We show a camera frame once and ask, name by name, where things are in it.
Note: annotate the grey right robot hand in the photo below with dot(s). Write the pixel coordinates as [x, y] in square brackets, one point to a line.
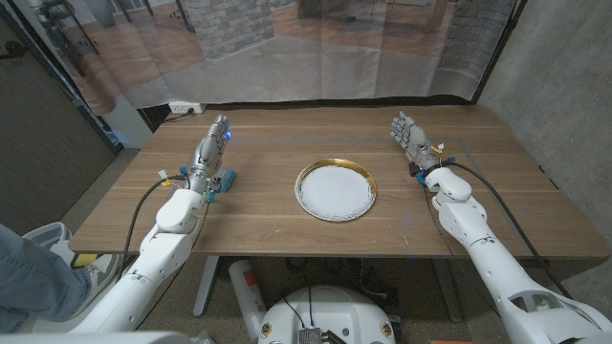
[417, 142]

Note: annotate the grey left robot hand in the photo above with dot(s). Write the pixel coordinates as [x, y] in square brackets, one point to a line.
[206, 153]

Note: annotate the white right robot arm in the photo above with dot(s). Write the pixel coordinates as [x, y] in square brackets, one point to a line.
[497, 267]

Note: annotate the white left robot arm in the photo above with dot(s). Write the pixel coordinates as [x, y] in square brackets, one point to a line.
[158, 248]

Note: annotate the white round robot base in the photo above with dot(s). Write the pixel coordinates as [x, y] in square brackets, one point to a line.
[330, 310]

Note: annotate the gold-rimmed white paper plate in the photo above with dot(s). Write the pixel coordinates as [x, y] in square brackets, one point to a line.
[334, 193]

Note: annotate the white power strip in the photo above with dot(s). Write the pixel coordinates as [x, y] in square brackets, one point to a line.
[184, 107]

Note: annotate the printed room backdrop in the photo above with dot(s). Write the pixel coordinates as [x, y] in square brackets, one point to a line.
[287, 62]

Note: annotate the white table leg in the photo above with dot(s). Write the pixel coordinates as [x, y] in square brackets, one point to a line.
[448, 291]
[205, 286]

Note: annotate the white cylinder with orange label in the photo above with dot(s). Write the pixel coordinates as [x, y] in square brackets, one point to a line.
[246, 296]

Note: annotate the white sneaker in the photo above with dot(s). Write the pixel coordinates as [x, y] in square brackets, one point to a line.
[48, 235]

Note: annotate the person's leg in jeans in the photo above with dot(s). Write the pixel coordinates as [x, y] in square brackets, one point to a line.
[33, 282]

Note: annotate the white robot torso edge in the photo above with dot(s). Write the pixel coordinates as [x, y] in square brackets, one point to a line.
[95, 338]

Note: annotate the black backdrop frame pole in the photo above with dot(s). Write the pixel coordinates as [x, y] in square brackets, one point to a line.
[88, 112]
[501, 50]

